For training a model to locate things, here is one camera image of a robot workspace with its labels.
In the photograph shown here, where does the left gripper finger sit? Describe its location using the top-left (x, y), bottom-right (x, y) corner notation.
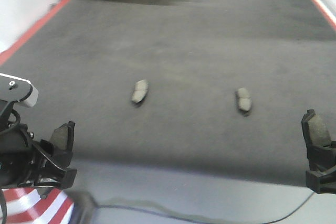
top-left (40, 140), bottom-right (73, 167)
top-left (35, 167), bottom-right (77, 199)

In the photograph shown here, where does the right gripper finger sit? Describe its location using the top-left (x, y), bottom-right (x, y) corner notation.
top-left (307, 141), bottom-right (335, 172)
top-left (306, 168), bottom-right (335, 194)

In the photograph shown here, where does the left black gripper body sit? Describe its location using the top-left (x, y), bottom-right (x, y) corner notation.
top-left (1, 121), bottom-right (47, 189)

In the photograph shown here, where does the grey brake pad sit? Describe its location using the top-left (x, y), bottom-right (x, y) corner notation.
top-left (236, 88), bottom-right (252, 113)
top-left (131, 79), bottom-right (149, 104)
top-left (301, 109), bottom-right (332, 159)
top-left (49, 121), bottom-right (76, 151)

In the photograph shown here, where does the left red white traffic cone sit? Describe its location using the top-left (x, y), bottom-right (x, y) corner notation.
top-left (0, 187), bottom-right (98, 224)

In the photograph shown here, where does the black floor cable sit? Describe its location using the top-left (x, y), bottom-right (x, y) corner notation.
top-left (97, 189), bottom-right (316, 224)

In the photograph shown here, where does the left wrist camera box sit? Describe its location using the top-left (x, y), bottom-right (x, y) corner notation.
top-left (1, 73), bottom-right (39, 108)

